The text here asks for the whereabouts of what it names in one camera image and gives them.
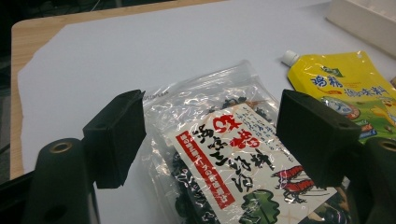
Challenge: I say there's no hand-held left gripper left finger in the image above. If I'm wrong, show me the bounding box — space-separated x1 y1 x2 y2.
82 89 148 190

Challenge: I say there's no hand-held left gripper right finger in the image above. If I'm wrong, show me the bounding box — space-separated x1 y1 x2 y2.
276 89 362 189

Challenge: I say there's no yellow spout seasoning pouch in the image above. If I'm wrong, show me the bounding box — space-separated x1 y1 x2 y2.
281 49 396 145

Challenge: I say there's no clear dried seaweed packet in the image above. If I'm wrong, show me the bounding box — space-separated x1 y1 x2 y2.
141 59 353 224

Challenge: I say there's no white plastic container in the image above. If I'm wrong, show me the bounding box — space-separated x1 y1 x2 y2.
325 0 396 59

